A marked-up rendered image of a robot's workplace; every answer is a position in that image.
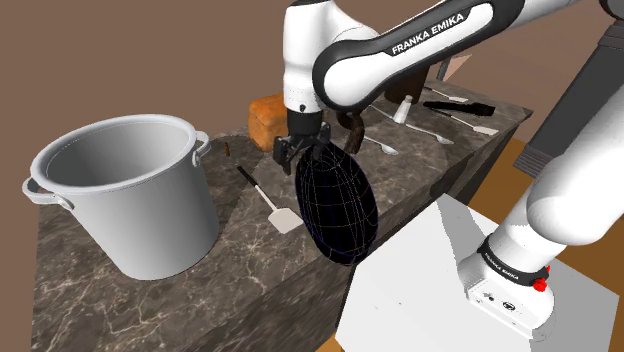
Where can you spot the dark brown pot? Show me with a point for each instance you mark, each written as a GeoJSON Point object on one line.
{"type": "Point", "coordinates": [407, 88]}

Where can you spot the white salt shaker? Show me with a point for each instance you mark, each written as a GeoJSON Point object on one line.
{"type": "Point", "coordinates": [402, 111]}

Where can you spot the black plate with grid lines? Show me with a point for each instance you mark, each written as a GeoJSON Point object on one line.
{"type": "Point", "coordinates": [341, 209]}

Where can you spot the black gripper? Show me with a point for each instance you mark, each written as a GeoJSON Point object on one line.
{"type": "Point", "coordinates": [304, 124]}

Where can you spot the dark brown curved object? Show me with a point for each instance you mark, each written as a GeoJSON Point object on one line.
{"type": "Point", "coordinates": [355, 136]}

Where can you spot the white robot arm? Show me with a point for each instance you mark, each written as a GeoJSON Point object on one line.
{"type": "Point", "coordinates": [560, 195]}

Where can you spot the black knife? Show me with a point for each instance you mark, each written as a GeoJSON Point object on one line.
{"type": "Point", "coordinates": [463, 107]}

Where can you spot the silver butter knife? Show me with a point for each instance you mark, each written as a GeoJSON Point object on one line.
{"type": "Point", "coordinates": [453, 97]}

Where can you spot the small brown stick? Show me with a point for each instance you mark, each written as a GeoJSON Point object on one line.
{"type": "Point", "coordinates": [227, 149]}

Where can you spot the orange bread loaf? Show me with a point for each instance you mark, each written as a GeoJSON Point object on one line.
{"type": "Point", "coordinates": [265, 122]}

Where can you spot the large grey stock pot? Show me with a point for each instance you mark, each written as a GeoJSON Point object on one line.
{"type": "Point", "coordinates": [146, 219]}

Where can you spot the long silver spoon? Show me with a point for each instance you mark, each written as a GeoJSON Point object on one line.
{"type": "Point", "coordinates": [441, 139]}

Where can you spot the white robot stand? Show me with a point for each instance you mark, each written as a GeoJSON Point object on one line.
{"type": "Point", "coordinates": [404, 292]}

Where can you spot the small silver spoon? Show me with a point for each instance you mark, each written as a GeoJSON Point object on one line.
{"type": "Point", "coordinates": [387, 148]}

